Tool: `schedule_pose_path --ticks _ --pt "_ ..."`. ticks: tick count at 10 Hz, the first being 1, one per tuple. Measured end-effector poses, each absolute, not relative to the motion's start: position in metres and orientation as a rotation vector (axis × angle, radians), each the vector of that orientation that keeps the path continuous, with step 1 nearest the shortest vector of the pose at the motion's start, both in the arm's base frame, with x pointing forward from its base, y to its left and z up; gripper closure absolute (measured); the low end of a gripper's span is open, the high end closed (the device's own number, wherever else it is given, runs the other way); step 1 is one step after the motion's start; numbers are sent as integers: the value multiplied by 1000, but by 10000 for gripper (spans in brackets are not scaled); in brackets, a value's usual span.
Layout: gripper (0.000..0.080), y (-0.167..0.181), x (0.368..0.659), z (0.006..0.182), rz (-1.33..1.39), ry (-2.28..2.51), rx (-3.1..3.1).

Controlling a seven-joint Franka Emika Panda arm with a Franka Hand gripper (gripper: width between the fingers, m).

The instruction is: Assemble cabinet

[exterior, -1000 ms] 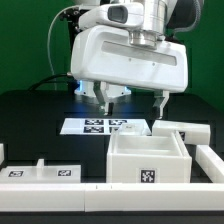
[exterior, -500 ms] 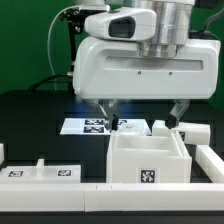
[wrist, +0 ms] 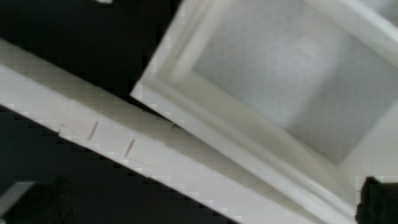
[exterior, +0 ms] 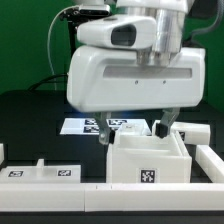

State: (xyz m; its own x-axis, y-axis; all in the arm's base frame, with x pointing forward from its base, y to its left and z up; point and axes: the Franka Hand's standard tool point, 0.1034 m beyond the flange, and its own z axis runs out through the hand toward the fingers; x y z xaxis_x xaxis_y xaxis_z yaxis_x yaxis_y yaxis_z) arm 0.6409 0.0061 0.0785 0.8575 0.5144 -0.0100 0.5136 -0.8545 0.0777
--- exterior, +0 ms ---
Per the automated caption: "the white front fence bar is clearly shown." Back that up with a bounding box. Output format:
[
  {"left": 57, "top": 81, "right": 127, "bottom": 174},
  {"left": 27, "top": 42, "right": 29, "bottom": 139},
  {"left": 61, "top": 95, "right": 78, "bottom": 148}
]
[{"left": 0, "top": 183, "right": 224, "bottom": 212}]

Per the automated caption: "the white right fence bar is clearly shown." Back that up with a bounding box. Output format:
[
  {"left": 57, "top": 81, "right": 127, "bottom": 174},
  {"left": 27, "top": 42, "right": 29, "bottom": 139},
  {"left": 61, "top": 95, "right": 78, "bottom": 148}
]
[{"left": 195, "top": 145, "right": 224, "bottom": 184}]

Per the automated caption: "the white cable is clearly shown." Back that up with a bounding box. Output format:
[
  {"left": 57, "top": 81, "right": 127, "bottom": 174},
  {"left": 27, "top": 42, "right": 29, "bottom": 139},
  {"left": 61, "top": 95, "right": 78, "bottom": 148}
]
[{"left": 46, "top": 5, "right": 78, "bottom": 91}]

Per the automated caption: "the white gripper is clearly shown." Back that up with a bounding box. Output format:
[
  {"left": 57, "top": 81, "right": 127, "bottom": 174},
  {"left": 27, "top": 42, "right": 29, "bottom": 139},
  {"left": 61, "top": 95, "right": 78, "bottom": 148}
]
[{"left": 67, "top": 46, "right": 205, "bottom": 145}]

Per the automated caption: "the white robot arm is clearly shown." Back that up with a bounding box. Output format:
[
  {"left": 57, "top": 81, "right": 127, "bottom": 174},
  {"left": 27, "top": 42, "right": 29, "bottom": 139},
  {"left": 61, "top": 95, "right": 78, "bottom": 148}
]
[{"left": 67, "top": 0, "right": 224, "bottom": 145}]

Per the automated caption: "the white fence bar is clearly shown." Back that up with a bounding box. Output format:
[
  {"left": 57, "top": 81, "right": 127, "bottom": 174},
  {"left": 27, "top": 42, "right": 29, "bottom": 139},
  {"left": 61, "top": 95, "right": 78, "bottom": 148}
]
[
  {"left": 195, "top": 145, "right": 224, "bottom": 184},
  {"left": 0, "top": 143, "right": 4, "bottom": 166},
  {"left": 0, "top": 183, "right": 224, "bottom": 212}
]

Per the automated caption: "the small white cabinet top panel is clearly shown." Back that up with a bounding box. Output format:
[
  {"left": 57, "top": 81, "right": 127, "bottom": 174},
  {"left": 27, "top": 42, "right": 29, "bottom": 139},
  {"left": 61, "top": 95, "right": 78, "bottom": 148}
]
[{"left": 116, "top": 122, "right": 151, "bottom": 136}]

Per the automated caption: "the white marker sheet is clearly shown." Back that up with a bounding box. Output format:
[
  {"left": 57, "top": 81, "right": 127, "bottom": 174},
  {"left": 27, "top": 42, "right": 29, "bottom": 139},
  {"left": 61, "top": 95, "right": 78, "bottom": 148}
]
[{"left": 60, "top": 118, "right": 151, "bottom": 135}]

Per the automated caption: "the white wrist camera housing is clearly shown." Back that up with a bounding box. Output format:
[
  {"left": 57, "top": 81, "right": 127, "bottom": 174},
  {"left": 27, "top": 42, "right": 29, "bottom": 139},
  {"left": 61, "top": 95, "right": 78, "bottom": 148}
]
[{"left": 77, "top": 14, "right": 157, "bottom": 50}]

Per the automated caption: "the long white cabinet side piece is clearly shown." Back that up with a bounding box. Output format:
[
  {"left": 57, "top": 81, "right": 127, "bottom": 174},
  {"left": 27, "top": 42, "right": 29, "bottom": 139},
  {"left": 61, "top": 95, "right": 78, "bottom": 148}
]
[{"left": 152, "top": 120, "right": 211, "bottom": 145}]

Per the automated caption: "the black camera stand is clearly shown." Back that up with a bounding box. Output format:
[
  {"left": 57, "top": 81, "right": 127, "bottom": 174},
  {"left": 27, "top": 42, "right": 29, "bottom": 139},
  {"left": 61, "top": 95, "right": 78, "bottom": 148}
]
[{"left": 59, "top": 5, "right": 111, "bottom": 55}]

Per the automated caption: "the black cable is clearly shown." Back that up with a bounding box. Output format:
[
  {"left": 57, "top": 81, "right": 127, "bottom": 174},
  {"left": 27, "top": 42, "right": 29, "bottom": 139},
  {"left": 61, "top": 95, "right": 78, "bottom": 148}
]
[{"left": 27, "top": 73, "right": 69, "bottom": 92}]

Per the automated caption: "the white cabinet door panel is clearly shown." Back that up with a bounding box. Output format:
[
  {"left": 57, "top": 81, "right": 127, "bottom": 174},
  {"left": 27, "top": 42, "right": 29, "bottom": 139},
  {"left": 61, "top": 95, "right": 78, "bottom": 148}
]
[{"left": 0, "top": 159, "right": 81, "bottom": 183}]

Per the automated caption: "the grey braided hose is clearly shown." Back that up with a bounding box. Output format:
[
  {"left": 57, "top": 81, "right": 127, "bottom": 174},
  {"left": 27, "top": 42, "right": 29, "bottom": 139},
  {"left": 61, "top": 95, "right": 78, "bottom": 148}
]
[{"left": 181, "top": 6, "right": 224, "bottom": 48}]

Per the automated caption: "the white cabinet body box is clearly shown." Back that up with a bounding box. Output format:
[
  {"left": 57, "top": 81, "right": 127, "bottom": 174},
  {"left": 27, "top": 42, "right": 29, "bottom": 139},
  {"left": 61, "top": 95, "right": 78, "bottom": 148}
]
[{"left": 106, "top": 131, "right": 192, "bottom": 183}]

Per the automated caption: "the white left fence bar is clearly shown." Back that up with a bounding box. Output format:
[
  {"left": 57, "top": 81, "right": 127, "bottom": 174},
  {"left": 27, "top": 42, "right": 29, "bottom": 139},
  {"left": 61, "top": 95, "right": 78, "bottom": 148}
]
[{"left": 0, "top": 143, "right": 4, "bottom": 166}]

